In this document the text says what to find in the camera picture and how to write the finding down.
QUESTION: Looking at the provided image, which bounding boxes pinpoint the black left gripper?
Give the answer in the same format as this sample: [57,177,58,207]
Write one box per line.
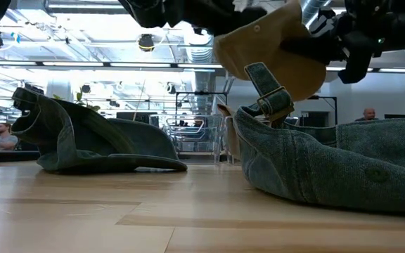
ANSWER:
[117,0,269,37]

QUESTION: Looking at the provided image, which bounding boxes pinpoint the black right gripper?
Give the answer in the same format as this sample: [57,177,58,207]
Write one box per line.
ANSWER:
[278,0,397,85]

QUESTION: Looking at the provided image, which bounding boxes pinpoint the beige cotton cap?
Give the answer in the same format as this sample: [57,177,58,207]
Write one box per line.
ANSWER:
[212,0,328,103]

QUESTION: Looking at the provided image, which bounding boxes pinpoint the black dome ceiling fixture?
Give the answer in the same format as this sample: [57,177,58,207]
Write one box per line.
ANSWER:
[138,33,155,53]

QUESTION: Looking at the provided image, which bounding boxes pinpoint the clear plastic bin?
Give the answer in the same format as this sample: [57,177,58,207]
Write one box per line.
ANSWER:
[148,113,225,166]

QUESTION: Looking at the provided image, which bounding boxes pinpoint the green potted plant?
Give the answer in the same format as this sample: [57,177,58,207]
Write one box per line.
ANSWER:
[52,87,102,113]

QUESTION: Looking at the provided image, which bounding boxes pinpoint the smooth silver ventilation duct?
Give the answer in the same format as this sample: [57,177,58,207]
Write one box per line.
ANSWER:
[299,0,332,25]

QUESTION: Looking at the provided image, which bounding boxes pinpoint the ribbed silver ventilation duct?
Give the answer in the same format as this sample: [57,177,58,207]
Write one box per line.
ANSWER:
[186,31,218,114]

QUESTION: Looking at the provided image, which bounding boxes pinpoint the black metal frame rack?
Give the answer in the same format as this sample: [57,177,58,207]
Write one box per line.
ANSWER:
[307,95,339,128]
[175,91,229,119]

